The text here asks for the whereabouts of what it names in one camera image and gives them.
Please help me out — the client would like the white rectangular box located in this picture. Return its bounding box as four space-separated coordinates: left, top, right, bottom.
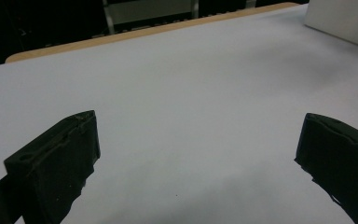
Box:
303 0 358 52

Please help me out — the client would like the white table mat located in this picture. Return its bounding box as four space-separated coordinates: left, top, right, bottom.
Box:
0 3 358 224

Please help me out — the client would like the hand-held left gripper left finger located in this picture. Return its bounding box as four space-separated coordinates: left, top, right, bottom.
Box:
3 109 102 224

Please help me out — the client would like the grey metal stand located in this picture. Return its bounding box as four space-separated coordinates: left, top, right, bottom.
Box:
102 0 200 35

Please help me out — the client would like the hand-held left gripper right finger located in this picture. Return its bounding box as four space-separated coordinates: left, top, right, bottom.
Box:
294 112 358 224

